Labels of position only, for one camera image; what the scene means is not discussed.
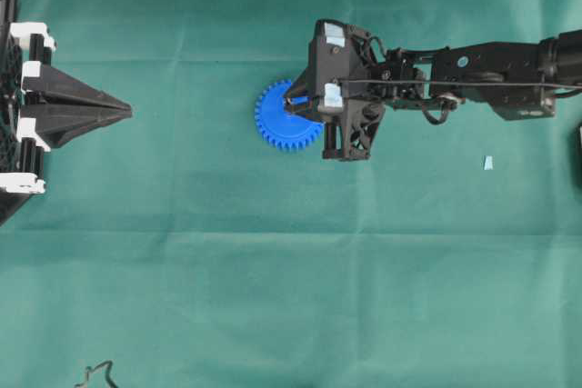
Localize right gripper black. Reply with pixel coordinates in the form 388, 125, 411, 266
284, 19, 386, 161

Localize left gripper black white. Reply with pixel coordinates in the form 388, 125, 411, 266
0, 20, 134, 196

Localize blue plastic gear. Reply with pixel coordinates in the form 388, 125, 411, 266
254, 79, 324, 152

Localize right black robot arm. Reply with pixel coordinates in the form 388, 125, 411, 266
283, 19, 581, 161

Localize green cloth mat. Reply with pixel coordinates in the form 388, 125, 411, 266
1, 0, 581, 387

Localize light blue tape piece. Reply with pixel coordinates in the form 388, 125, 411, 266
483, 155, 494, 171

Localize black cable at bottom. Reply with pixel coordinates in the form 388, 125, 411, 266
74, 359, 115, 388

